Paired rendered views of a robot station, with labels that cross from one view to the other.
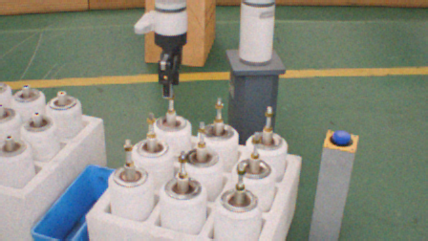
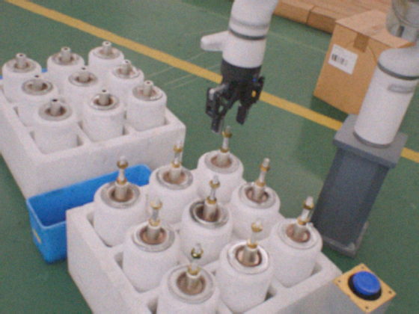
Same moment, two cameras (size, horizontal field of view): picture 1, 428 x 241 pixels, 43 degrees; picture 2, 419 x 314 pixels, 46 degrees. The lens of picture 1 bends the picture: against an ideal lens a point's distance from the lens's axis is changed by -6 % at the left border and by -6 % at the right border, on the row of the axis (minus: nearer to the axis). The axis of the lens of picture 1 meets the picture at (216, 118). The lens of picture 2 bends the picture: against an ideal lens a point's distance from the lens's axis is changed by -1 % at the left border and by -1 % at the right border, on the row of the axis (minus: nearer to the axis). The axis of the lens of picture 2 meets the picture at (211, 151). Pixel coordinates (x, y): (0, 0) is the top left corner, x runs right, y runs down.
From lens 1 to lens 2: 0.56 m
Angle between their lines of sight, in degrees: 27
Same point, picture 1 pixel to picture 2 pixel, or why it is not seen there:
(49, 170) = (86, 150)
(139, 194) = (112, 217)
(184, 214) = (135, 264)
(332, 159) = (339, 303)
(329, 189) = not seen: outside the picture
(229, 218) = (163, 297)
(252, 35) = (372, 108)
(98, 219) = (72, 220)
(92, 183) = (140, 182)
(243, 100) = (335, 176)
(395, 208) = not seen: outside the picture
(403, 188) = not seen: outside the picture
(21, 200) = (34, 164)
